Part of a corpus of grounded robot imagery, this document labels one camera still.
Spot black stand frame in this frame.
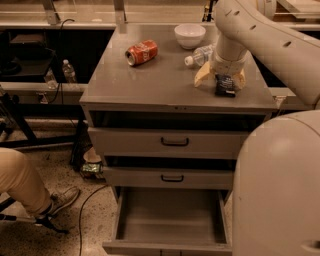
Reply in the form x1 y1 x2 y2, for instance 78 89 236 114
0 85 80 150

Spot person leg beige trousers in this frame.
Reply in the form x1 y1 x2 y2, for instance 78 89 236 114
0 148 53 217

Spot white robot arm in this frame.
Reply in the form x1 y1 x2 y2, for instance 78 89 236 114
195 0 320 256

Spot grey sneaker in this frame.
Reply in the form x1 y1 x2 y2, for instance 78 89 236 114
45 187 80 216

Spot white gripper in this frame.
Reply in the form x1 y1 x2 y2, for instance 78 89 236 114
194 52 247 90

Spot grey top drawer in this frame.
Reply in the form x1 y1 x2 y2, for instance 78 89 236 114
88 128 248 159

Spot grey open bottom drawer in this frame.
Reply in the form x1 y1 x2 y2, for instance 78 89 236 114
103 187 232 256

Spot clear plastic water bottle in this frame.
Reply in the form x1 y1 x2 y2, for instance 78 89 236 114
184 44 214 67

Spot grey middle drawer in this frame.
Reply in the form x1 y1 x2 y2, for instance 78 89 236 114
103 167 233 190

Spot black floor cable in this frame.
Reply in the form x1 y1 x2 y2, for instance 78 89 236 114
77 184 111 256

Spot grey metal drawer cabinet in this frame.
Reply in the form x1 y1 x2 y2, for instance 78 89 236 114
79 23 279 256

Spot water bottle behind cabinet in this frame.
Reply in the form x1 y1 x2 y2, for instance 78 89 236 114
62 59 77 84

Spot black chair base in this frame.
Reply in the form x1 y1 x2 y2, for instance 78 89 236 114
0 197 68 234

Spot white bowl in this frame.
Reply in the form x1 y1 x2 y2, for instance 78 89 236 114
174 23 206 49

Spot red soda can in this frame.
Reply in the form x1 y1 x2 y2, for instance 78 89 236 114
125 40 158 66

